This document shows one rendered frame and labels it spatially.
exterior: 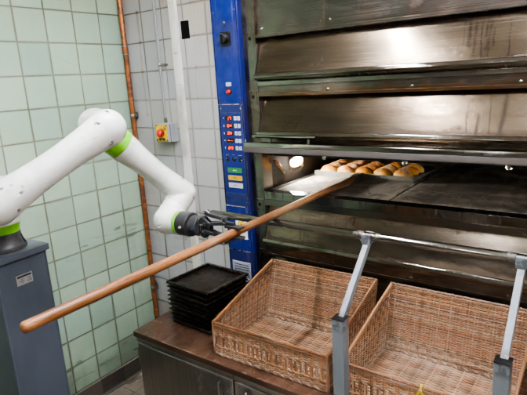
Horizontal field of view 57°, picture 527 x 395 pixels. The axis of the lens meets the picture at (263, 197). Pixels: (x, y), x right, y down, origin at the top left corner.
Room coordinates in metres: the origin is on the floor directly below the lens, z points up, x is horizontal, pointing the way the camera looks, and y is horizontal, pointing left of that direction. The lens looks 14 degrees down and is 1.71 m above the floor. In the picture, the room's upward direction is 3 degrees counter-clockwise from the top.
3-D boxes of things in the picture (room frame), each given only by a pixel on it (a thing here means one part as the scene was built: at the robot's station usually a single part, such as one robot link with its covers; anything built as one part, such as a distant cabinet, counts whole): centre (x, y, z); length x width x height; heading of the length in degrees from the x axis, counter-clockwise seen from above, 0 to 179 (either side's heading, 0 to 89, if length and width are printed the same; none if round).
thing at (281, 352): (1.91, -0.11, 0.72); 0.56 x 0.49 x 0.28; 55
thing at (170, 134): (2.64, 0.50, 1.46); 0.10 x 0.07 x 0.10; 53
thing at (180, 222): (1.79, 0.29, 1.19); 0.12 x 0.06 x 0.09; 143
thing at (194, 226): (1.74, 0.23, 1.19); 0.09 x 0.07 x 0.08; 53
